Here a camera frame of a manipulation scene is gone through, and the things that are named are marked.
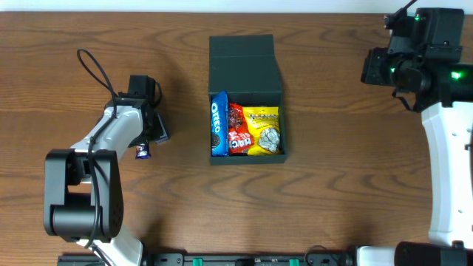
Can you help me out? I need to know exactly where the red Hacks candy bag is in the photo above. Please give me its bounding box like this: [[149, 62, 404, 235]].
[[228, 103, 254, 154]]

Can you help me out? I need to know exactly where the small blue candy box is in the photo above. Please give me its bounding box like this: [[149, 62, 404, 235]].
[[154, 112, 169, 144]]

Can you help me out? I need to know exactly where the yellow Hacks candy bag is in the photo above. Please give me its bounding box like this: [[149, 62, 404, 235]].
[[242, 106, 281, 156]]

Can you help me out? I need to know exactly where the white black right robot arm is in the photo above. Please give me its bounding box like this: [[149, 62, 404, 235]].
[[341, 7, 472, 265]]

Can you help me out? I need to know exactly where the blue Oreo cookie pack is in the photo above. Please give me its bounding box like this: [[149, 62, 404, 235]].
[[211, 91, 229, 157]]

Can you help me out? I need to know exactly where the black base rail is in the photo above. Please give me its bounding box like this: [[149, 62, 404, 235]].
[[57, 252, 352, 266]]

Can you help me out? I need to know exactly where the Dairy Milk chocolate bar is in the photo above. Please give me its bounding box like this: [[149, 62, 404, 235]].
[[135, 142, 152, 160]]

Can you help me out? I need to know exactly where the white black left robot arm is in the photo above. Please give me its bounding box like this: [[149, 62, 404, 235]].
[[44, 75, 169, 266]]

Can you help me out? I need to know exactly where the dark green gift box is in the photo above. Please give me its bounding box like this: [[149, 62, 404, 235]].
[[208, 35, 288, 166]]

